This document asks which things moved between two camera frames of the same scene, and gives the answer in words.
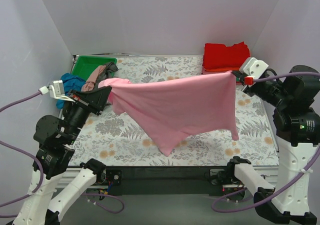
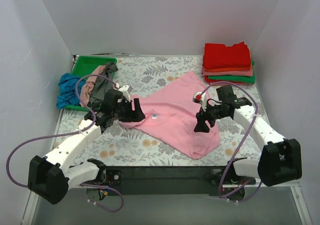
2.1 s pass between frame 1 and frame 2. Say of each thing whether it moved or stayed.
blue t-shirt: stayed
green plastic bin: stayed
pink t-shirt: moved
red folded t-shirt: stayed
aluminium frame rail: stayed
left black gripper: moved
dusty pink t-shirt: stayed
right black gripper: moved
